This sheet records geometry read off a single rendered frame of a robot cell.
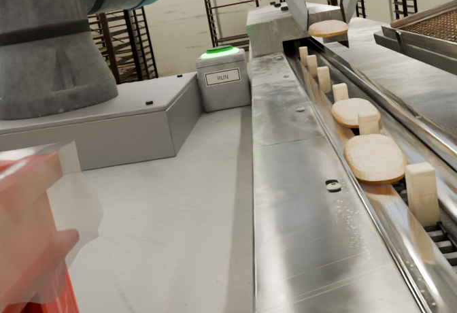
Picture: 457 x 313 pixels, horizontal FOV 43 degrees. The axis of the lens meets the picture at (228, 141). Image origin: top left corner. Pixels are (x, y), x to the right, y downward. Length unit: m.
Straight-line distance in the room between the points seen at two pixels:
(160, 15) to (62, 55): 7.01
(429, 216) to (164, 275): 0.15
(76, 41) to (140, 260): 0.39
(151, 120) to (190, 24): 7.05
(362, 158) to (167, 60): 7.38
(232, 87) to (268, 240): 0.57
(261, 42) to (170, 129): 0.48
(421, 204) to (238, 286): 0.11
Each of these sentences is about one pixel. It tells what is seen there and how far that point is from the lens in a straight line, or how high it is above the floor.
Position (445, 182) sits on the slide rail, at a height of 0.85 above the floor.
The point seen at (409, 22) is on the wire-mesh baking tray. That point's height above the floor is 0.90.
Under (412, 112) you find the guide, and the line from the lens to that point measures 0.47.
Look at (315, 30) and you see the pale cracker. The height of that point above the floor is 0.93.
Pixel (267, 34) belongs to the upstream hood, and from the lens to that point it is 1.06.
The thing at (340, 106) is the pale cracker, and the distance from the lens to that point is 0.54.
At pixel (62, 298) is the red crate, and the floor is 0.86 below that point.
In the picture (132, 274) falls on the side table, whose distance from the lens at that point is 0.37.
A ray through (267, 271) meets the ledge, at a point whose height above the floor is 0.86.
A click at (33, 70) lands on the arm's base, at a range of 0.70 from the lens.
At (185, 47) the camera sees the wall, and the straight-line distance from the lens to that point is 7.68.
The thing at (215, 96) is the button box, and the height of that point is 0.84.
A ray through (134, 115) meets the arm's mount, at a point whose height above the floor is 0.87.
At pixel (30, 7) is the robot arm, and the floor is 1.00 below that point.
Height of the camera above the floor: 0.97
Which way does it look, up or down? 14 degrees down
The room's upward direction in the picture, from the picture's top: 11 degrees counter-clockwise
